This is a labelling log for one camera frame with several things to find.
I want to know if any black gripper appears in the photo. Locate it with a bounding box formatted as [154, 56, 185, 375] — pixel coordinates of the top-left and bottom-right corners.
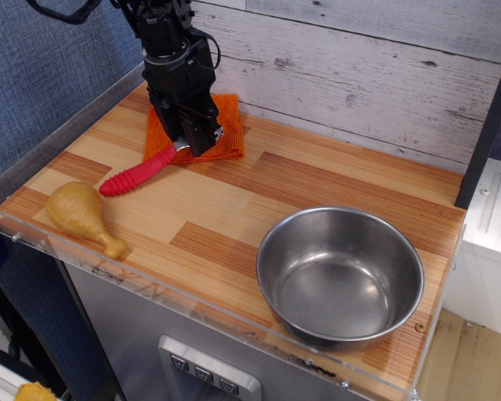
[142, 35, 224, 157]

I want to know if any red handled metal spoon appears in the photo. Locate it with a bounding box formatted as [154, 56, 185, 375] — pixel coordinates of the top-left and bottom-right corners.
[99, 138, 190, 196]

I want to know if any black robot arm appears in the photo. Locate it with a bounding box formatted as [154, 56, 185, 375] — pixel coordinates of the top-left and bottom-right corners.
[112, 1, 223, 157]

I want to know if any toy chicken drumstick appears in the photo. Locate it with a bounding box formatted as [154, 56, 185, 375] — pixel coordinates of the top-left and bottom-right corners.
[46, 181, 128, 259]

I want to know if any orange folded cloth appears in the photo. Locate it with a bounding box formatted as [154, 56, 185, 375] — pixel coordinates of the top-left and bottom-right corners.
[144, 94, 245, 164]

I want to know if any clear acrylic edge guard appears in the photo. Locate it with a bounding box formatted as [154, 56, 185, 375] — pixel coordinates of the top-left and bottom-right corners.
[0, 70, 465, 400]

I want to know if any stainless steel bowl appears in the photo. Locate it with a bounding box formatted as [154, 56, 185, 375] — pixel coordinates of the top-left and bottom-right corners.
[256, 206, 424, 352]

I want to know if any silver button control panel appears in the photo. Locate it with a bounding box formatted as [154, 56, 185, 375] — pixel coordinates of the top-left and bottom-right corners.
[158, 334, 262, 400]

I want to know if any yellow object bottom left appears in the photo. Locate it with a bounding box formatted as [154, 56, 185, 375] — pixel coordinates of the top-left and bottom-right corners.
[13, 382, 58, 401]

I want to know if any white side cabinet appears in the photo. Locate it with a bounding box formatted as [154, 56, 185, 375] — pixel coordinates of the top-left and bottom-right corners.
[443, 159, 501, 333]

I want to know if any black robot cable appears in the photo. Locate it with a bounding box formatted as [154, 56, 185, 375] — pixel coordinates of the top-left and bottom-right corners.
[24, 0, 101, 25]

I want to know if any right black vertical post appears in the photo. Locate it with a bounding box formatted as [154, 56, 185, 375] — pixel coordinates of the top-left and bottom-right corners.
[454, 78, 501, 210]

